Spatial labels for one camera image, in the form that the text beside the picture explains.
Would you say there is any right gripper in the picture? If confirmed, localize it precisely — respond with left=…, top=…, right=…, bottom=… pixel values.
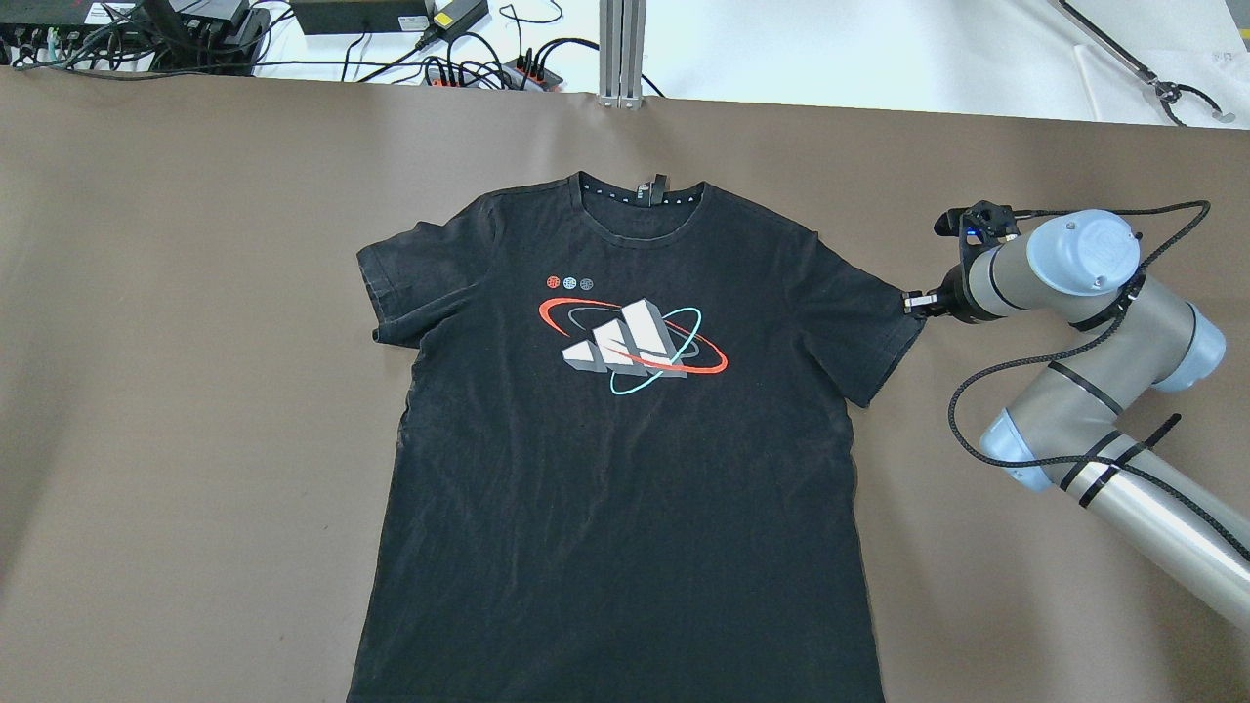
left=903, top=266, right=983, bottom=323

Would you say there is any black graphic t-shirt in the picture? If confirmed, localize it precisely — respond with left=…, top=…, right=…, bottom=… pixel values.
left=348, top=173, right=923, bottom=702

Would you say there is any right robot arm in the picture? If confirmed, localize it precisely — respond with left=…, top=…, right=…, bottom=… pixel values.
left=903, top=201, right=1249, bottom=629

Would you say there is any metal reacher grabber tool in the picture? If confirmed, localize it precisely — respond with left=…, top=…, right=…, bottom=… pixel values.
left=1048, top=1, right=1236, bottom=128

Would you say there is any orange grey power strip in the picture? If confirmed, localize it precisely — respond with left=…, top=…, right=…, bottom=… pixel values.
left=503, top=55, right=565, bottom=93

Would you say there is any aluminium frame post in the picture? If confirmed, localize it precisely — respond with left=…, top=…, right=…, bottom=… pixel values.
left=598, top=0, right=648, bottom=110

